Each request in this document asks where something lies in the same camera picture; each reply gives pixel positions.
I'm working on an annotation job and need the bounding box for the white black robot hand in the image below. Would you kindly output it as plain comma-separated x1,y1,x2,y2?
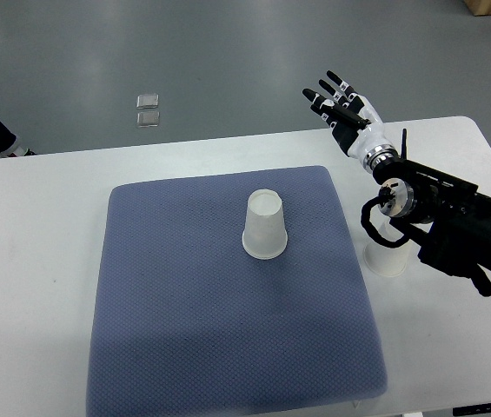
302,70,399,173

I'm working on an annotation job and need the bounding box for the white paper cup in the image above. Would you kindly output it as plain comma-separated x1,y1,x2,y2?
242,189,288,260
363,242,411,277

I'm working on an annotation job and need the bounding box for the white paper cup on cushion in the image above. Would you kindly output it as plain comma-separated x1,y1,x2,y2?
242,189,288,260

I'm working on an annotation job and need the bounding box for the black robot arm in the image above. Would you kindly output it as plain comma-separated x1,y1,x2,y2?
361,145,491,297

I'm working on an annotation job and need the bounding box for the black table control panel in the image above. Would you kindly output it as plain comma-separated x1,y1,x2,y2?
452,403,491,416

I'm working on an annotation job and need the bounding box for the upper metal floor plate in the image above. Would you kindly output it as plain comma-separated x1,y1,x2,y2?
136,93,159,109

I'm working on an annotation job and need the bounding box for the blue textured foam cushion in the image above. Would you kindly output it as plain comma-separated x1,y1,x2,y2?
86,166,388,416

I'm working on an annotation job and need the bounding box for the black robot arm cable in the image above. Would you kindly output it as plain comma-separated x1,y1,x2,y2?
360,197,411,248

